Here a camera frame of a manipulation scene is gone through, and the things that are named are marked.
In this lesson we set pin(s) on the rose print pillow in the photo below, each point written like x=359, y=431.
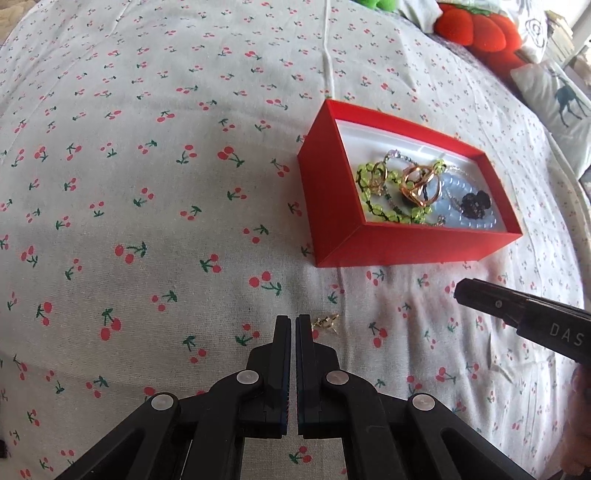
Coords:
x=531, y=32

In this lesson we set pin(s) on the stack of books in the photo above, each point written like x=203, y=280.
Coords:
x=561, y=37

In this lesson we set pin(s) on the person's right hand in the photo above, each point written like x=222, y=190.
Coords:
x=579, y=443

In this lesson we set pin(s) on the red strawberry plush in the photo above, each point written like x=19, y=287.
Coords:
x=475, y=32

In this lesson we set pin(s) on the red jewelry box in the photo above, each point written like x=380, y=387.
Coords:
x=415, y=249

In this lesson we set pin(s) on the dark flower brooch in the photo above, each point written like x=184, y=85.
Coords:
x=476, y=205

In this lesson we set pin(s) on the green plush toy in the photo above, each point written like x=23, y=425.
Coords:
x=378, y=3

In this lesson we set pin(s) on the gold stud earring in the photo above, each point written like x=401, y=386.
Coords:
x=325, y=322

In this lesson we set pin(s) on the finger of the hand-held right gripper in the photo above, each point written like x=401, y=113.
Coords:
x=485, y=300

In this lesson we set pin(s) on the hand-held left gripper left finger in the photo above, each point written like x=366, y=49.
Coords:
x=285, y=378

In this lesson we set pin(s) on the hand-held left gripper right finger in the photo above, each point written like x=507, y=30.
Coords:
x=301, y=378

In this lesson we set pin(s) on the deer print pillow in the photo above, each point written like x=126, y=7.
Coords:
x=561, y=99

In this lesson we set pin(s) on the cherry print bedsheet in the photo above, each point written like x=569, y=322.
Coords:
x=138, y=184

